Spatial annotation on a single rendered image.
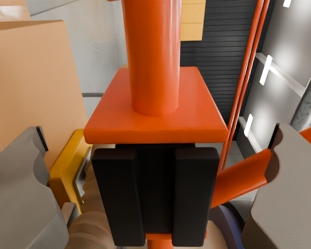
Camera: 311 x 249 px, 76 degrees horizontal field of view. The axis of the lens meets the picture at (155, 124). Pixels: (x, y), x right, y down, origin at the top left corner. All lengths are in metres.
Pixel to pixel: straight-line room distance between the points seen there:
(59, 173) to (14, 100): 0.09
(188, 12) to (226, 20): 3.99
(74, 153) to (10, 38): 0.14
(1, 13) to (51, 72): 0.66
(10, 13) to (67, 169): 0.76
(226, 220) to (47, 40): 0.30
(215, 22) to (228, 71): 2.68
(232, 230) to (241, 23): 11.20
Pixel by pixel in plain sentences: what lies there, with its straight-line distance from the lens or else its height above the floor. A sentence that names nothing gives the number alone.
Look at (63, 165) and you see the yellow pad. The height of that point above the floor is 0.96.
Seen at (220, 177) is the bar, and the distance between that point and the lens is 0.16.
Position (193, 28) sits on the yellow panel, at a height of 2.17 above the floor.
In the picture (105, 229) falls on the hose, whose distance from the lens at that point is 0.18.
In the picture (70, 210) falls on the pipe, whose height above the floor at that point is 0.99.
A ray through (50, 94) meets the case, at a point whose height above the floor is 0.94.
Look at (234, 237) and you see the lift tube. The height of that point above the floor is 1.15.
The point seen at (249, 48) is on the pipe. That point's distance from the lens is 8.50.
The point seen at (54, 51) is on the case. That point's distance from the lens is 0.29.
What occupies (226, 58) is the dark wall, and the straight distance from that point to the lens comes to 11.62.
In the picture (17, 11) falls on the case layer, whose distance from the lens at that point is 1.00.
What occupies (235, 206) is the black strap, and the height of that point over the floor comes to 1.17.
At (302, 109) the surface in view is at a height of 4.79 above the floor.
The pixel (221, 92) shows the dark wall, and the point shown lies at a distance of 12.40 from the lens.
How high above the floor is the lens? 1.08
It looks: 2 degrees down
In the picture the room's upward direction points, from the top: 89 degrees clockwise
